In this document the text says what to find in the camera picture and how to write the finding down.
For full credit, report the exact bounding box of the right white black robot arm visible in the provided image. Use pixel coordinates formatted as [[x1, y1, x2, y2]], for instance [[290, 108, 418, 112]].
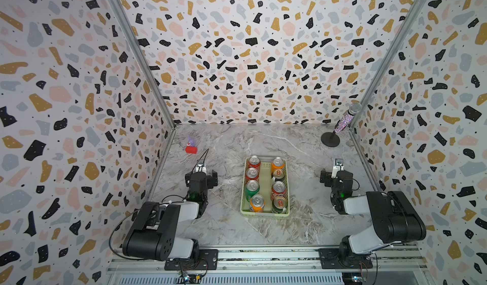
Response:
[[320, 169, 427, 266]]

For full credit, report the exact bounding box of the green soda can left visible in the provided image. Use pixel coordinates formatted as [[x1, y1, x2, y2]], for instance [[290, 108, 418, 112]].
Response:
[[244, 180, 260, 201]]

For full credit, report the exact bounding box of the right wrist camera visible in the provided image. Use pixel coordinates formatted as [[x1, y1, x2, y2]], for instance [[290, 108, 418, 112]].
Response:
[[331, 158, 344, 178]]

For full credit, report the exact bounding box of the green circuit board left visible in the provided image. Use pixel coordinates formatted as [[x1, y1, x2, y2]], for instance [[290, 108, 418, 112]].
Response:
[[178, 271, 205, 284]]

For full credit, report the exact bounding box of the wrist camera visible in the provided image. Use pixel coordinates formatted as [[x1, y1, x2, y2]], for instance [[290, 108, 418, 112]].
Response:
[[194, 161, 207, 174], [331, 158, 344, 178]]

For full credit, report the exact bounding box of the orange soda can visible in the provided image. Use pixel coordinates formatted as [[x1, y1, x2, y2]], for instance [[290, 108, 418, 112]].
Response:
[[249, 194, 265, 213], [271, 157, 285, 172]]

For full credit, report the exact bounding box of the glitter microphone on black stand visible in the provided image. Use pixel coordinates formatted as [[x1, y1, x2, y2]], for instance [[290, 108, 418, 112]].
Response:
[[321, 102, 362, 147]]

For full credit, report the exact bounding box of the red cola can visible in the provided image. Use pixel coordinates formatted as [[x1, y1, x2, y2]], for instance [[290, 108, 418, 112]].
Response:
[[271, 181, 287, 201], [247, 155, 261, 171], [245, 167, 259, 182]]

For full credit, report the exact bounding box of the small red purple toy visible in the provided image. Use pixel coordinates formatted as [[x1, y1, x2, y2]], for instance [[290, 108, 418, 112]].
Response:
[[185, 137, 198, 154]]

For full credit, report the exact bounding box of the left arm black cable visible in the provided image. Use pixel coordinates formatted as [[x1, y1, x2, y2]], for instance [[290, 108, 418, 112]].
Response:
[[108, 208, 142, 261]]

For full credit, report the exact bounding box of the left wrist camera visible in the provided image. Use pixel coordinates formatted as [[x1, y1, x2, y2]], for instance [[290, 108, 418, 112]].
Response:
[[194, 161, 207, 174]]

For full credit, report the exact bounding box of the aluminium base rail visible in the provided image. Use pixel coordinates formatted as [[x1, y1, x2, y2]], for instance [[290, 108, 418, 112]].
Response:
[[105, 244, 434, 285]]

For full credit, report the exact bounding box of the green red beer can front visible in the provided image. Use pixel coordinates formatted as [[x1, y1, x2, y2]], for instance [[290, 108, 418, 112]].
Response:
[[271, 196, 287, 214]]

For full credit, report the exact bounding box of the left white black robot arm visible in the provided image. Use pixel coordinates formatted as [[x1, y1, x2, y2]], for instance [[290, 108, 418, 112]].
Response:
[[122, 170, 218, 264]]

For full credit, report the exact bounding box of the light green perforated basket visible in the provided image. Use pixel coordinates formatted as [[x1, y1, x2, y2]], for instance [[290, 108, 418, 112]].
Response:
[[240, 155, 290, 219]]

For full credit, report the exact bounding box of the green white can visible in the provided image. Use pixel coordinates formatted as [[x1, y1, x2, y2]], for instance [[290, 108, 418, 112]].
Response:
[[271, 169, 286, 182]]

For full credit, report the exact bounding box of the circuit board right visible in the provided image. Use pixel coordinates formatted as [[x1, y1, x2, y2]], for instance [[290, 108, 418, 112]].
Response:
[[342, 272, 365, 285]]

